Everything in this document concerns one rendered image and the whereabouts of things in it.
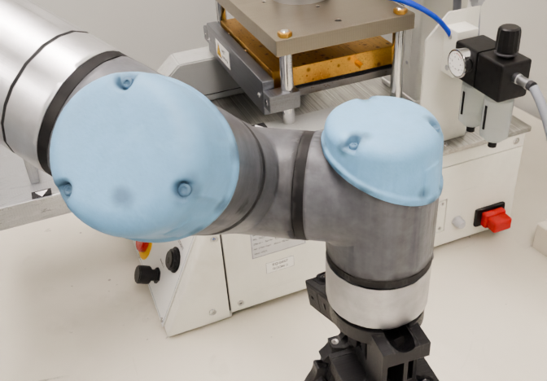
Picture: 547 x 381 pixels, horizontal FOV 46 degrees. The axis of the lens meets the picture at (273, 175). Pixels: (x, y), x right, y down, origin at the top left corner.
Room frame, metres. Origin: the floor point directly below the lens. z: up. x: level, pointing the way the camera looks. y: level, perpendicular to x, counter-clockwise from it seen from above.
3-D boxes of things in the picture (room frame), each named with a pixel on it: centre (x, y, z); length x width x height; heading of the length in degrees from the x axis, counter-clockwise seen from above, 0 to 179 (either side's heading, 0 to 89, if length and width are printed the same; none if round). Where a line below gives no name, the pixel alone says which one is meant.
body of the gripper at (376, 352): (0.34, -0.07, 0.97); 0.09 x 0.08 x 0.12; 15
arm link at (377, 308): (0.35, -0.07, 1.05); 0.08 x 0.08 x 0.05
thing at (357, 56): (0.83, -0.05, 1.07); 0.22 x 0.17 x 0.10; 20
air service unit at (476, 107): (0.67, -0.25, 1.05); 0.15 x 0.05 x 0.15; 20
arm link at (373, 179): (0.35, -0.07, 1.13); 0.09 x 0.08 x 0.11; 75
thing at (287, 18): (0.83, -0.09, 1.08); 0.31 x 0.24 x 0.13; 20
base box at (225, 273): (0.82, -0.05, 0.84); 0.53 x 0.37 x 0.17; 110
